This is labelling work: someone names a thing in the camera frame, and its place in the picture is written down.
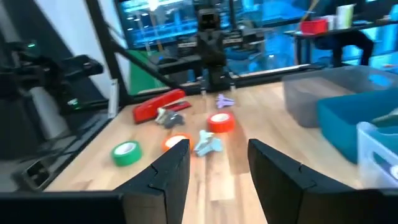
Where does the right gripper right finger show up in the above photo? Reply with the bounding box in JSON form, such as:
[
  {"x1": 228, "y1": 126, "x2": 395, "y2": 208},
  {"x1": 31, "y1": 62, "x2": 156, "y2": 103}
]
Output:
[{"x1": 247, "y1": 138, "x2": 325, "y2": 224}]

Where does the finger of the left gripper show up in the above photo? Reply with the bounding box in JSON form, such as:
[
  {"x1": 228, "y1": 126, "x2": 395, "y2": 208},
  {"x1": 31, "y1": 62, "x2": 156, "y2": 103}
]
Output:
[
  {"x1": 206, "y1": 65, "x2": 220, "y2": 92},
  {"x1": 218, "y1": 65, "x2": 233, "y2": 92}
]

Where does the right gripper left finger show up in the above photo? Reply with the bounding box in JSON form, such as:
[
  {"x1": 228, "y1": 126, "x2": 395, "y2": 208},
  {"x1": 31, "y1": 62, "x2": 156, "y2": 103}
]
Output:
[{"x1": 114, "y1": 138, "x2": 192, "y2": 224}]

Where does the orange tape roll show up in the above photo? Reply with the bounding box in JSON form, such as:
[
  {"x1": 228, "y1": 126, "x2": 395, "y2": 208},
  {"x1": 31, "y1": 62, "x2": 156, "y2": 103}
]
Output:
[{"x1": 160, "y1": 133, "x2": 195, "y2": 154}]

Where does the red tape roll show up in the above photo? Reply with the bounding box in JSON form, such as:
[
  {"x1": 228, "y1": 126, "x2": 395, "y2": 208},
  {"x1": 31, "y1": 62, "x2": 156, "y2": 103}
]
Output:
[{"x1": 206, "y1": 111, "x2": 236, "y2": 134}]

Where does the green tape roll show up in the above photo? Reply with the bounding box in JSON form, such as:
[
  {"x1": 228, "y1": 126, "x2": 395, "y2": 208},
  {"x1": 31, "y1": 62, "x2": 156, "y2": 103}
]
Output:
[{"x1": 111, "y1": 140, "x2": 144, "y2": 167}]

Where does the grey bracket part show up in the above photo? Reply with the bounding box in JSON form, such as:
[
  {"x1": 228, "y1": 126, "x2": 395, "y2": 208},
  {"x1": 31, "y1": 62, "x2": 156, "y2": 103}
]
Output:
[{"x1": 163, "y1": 110, "x2": 186, "y2": 129}]

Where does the red stapler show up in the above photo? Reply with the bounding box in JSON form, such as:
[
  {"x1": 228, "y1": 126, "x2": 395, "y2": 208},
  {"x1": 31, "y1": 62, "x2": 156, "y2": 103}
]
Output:
[{"x1": 132, "y1": 88, "x2": 192, "y2": 125}]

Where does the silver staple remover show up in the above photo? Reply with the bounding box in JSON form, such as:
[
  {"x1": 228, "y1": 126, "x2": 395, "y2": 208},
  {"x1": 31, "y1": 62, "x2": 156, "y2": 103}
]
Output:
[{"x1": 154, "y1": 106, "x2": 169, "y2": 125}]

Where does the green board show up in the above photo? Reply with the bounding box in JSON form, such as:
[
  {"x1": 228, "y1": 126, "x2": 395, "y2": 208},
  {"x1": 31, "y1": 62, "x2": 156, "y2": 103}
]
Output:
[{"x1": 129, "y1": 49, "x2": 167, "y2": 94}]

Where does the grey translucent plastic bin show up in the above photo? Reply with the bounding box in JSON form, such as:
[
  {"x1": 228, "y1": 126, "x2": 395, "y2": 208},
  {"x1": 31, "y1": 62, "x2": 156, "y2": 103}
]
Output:
[{"x1": 282, "y1": 64, "x2": 398, "y2": 129}]

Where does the teal plastic bin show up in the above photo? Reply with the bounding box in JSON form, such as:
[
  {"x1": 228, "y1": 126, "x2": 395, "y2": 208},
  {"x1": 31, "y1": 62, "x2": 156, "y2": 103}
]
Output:
[{"x1": 316, "y1": 88, "x2": 398, "y2": 165}]

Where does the clear plastic bin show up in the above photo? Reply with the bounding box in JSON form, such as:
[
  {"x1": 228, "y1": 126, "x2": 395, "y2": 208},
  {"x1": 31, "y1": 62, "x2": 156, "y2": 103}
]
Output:
[{"x1": 356, "y1": 120, "x2": 398, "y2": 190}]

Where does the red storage bin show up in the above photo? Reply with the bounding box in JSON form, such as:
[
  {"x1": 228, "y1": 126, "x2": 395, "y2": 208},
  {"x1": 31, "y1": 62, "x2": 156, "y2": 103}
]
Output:
[{"x1": 300, "y1": 19, "x2": 329, "y2": 35}]

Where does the black desk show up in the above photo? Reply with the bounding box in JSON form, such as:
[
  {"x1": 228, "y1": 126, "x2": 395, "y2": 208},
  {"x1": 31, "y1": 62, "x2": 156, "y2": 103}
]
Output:
[{"x1": 292, "y1": 20, "x2": 376, "y2": 68}]

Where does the white container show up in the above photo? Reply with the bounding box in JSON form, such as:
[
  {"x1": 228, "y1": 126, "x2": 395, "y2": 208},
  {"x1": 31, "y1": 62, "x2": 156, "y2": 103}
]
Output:
[{"x1": 335, "y1": 4, "x2": 356, "y2": 30}]

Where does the black machine with green lights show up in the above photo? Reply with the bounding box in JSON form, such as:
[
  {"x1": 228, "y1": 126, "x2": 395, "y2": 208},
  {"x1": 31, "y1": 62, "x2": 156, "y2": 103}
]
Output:
[{"x1": 0, "y1": 40, "x2": 105, "y2": 114}]

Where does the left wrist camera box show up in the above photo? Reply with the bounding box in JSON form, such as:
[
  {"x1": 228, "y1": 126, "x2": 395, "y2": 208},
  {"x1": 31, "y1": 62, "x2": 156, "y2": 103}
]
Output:
[{"x1": 196, "y1": 6, "x2": 225, "y2": 32}]

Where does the black diagonal frame strut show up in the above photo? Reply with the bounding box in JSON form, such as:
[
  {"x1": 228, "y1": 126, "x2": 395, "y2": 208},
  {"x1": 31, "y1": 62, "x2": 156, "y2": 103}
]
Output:
[{"x1": 107, "y1": 37, "x2": 189, "y2": 91}]

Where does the black upright frame post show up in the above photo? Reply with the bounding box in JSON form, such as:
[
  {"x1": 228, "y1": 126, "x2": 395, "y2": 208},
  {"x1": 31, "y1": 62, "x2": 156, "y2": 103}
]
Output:
[{"x1": 84, "y1": 0, "x2": 133, "y2": 108}]

